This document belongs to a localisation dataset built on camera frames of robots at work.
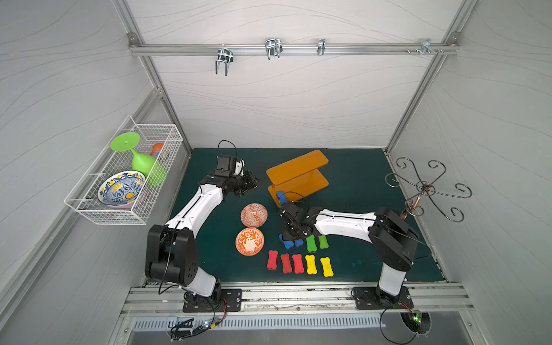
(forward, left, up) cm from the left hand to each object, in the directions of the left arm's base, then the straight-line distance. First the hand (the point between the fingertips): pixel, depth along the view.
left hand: (259, 182), depth 86 cm
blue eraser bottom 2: (-20, -12, -15) cm, 27 cm away
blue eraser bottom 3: (-19, -16, -16) cm, 29 cm away
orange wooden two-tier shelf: (+7, -17, -4) cm, 19 cm away
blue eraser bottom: (+4, -8, -15) cm, 18 cm away
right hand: (-15, -10, -16) cm, 24 cm away
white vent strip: (-46, +29, -18) cm, 57 cm away
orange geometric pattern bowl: (-7, +3, -16) cm, 18 cm away
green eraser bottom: (-19, -22, -16) cm, 33 cm away
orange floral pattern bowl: (-18, +4, -16) cm, 25 cm away
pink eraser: (-25, -6, -16) cm, 30 cm away
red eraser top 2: (-27, -16, -16) cm, 36 cm away
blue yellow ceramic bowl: (-17, +38, +17) cm, 45 cm away
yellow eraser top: (-28, -21, -16) cm, 38 cm away
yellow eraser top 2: (-29, -27, -16) cm, 42 cm away
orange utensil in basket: (+5, +37, +14) cm, 40 cm away
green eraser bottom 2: (-18, -27, -17) cm, 36 cm away
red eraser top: (-27, -11, -16) cm, 33 cm away
